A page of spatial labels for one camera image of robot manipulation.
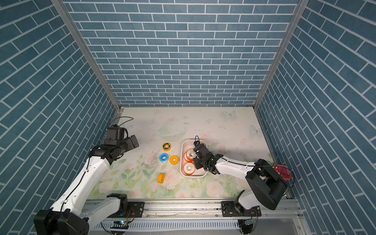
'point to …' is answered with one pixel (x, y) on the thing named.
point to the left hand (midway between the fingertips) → (133, 142)
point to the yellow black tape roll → (166, 147)
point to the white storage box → (185, 144)
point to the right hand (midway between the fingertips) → (198, 159)
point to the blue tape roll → (164, 158)
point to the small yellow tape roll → (161, 178)
